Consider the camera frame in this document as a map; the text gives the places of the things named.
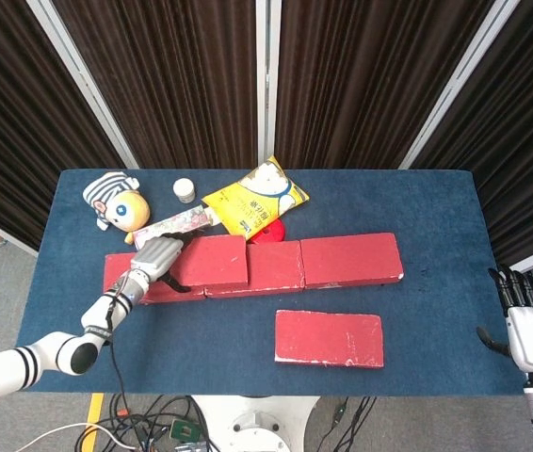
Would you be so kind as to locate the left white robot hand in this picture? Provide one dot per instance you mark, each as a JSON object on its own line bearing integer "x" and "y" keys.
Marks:
{"x": 156, "y": 256}

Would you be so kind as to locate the red brick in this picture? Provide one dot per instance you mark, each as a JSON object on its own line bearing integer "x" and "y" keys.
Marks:
{"x": 327, "y": 336}
{"x": 351, "y": 259}
{"x": 276, "y": 268}
{"x": 116, "y": 270}
{"x": 214, "y": 261}

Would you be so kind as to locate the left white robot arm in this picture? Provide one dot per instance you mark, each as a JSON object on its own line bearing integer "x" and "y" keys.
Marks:
{"x": 50, "y": 353}

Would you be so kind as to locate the pink floral box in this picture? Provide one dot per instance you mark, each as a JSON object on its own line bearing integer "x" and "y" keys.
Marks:
{"x": 172, "y": 226}

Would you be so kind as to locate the plush toy with striped hat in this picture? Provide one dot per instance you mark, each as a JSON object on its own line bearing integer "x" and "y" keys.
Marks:
{"x": 123, "y": 212}

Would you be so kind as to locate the small white jar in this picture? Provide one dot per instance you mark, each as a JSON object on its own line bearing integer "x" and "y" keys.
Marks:
{"x": 184, "y": 189}

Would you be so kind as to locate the blue table cloth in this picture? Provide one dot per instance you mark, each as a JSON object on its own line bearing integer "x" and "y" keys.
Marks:
{"x": 177, "y": 339}

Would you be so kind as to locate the yellow snack bag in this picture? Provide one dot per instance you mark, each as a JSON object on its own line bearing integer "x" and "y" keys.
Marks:
{"x": 247, "y": 202}

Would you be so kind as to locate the red round disc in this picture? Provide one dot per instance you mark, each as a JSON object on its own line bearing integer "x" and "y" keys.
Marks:
{"x": 272, "y": 233}

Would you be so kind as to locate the yellow floor tape strip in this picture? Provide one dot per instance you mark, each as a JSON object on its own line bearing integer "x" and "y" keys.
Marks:
{"x": 93, "y": 414}

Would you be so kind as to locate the brown fabric partition panel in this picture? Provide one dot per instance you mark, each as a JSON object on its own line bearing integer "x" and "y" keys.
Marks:
{"x": 167, "y": 85}
{"x": 521, "y": 141}
{"x": 365, "y": 85}
{"x": 12, "y": 117}

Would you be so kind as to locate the green circuit board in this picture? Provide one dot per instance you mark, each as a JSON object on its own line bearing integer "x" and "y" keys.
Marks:
{"x": 182, "y": 429}

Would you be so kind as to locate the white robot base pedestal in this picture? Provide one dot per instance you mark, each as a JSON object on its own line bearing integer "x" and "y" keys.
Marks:
{"x": 252, "y": 424}

